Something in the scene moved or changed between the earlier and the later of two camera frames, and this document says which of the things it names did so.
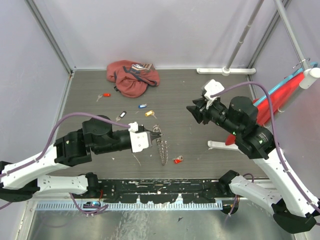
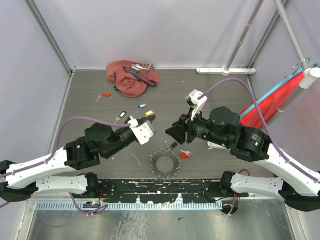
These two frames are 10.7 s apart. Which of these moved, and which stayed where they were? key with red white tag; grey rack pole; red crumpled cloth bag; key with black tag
Moved: key with red white tag
Stayed: grey rack pole; red crumpled cloth bag; key with black tag
